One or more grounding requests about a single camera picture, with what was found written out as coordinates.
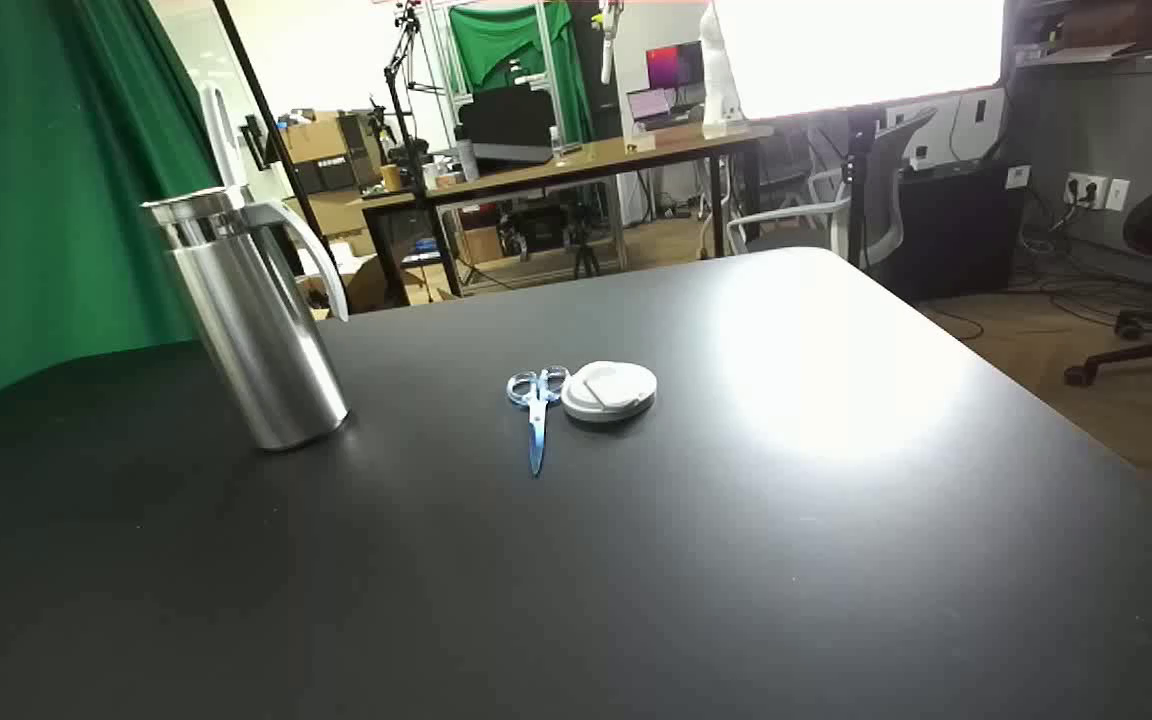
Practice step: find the small black tripod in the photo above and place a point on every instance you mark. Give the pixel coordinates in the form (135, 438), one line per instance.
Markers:
(584, 248)

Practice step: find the wooden desk with black legs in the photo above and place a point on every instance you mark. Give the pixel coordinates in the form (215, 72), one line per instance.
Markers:
(578, 163)

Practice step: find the black computer monitor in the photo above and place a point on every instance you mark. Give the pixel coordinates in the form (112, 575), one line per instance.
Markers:
(506, 120)

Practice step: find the laptop with pink screen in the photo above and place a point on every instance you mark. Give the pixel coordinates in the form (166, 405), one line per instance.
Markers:
(674, 72)

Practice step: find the green cloth backdrop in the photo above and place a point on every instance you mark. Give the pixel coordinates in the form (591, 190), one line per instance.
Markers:
(497, 45)

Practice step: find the cardboard box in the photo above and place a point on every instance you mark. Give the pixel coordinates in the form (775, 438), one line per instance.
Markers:
(320, 147)

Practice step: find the grey office chair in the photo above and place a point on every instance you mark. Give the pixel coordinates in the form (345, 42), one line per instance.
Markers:
(895, 187)

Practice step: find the black cabinet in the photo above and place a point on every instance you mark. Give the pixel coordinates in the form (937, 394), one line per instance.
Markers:
(957, 226)

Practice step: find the bright studio light panel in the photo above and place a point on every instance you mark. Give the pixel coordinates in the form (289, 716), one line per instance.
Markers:
(858, 55)

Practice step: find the black curtain stand pole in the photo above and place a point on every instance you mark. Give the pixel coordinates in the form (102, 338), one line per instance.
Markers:
(253, 103)

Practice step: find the green screen curtain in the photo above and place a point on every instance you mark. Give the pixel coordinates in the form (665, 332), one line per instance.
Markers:
(41, 174)

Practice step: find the white frame chair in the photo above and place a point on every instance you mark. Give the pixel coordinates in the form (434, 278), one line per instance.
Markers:
(790, 215)

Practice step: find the black camera arm stand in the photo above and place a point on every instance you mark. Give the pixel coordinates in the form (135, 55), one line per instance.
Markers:
(406, 105)

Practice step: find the white wall socket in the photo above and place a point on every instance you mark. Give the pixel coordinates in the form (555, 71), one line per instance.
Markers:
(1084, 190)

